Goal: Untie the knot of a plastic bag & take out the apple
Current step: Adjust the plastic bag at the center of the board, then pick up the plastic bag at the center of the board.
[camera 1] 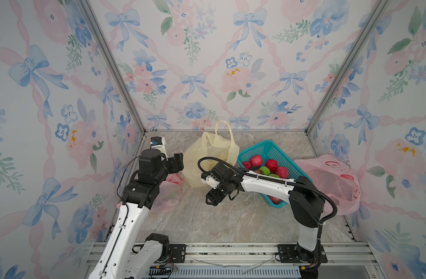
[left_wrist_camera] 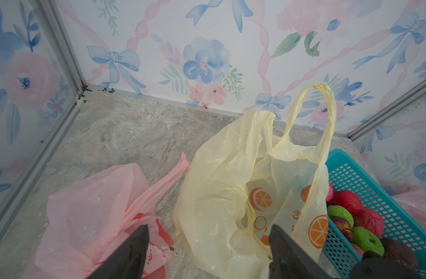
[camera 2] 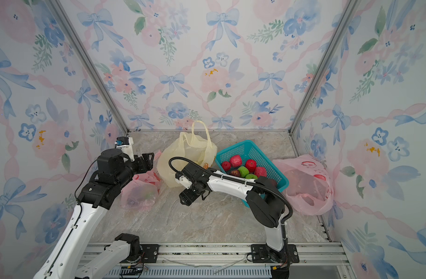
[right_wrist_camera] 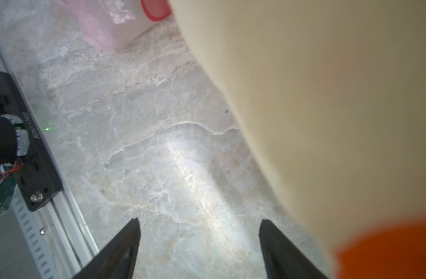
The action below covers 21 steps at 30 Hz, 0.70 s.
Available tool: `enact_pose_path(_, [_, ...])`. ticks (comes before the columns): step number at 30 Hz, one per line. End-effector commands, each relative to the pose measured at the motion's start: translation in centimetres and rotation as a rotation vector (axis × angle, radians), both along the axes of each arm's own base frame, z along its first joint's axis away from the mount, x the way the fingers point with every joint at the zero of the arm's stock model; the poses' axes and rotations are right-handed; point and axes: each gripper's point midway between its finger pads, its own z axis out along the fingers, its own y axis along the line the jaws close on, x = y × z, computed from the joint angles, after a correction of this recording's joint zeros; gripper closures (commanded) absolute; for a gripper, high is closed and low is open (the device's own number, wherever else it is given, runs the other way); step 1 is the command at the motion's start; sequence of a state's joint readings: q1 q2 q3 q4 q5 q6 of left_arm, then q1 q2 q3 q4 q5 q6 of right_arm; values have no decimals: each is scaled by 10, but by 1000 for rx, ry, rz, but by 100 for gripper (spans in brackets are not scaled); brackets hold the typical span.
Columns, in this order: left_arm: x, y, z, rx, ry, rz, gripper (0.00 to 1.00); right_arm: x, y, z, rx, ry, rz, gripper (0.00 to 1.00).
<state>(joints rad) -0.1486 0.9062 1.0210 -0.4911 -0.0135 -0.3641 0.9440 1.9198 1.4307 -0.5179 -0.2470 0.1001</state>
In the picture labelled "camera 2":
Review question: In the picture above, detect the green crinkled toy vegetable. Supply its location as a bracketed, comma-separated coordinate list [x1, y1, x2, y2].
[238, 166, 250, 178]

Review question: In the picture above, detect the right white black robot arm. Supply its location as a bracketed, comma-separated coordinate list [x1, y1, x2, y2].
[171, 160, 293, 264]

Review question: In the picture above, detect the yellow knotted plastic bag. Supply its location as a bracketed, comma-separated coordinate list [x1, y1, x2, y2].
[157, 120, 218, 188]

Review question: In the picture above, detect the aluminium corner post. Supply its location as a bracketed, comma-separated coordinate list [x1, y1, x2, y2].
[288, 0, 359, 136]
[46, 0, 130, 135]

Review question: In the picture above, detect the left aluminium corner post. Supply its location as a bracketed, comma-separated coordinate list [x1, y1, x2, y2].
[46, 0, 130, 135]

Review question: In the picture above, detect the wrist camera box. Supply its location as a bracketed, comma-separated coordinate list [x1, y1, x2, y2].
[175, 174, 192, 189]
[115, 137, 135, 162]

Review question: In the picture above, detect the black corrugated right cable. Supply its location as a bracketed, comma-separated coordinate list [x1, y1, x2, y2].
[168, 156, 294, 224]

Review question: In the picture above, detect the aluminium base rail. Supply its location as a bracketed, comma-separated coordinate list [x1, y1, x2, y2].
[79, 242, 355, 279]

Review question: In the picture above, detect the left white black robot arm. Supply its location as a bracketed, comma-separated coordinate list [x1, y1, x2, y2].
[34, 149, 154, 279]

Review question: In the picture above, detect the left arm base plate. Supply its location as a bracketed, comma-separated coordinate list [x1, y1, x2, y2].
[120, 244, 160, 264]

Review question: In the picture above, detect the right aluminium corner post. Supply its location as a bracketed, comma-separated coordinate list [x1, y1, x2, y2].
[288, 0, 359, 136]

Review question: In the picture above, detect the dark red apple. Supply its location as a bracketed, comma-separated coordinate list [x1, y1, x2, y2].
[230, 170, 241, 177]

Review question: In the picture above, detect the pink crinkled toy ball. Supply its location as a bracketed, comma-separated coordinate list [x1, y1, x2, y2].
[254, 166, 268, 177]

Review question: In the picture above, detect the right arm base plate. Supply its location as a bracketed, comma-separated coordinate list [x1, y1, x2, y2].
[250, 244, 300, 265]

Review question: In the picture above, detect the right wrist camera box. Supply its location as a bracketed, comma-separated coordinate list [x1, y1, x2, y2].
[175, 174, 192, 189]

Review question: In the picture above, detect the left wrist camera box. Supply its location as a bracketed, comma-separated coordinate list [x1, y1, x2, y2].
[115, 137, 135, 162]

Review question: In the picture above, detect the pink printed plastic bag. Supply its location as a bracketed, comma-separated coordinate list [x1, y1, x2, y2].
[273, 155, 334, 216]

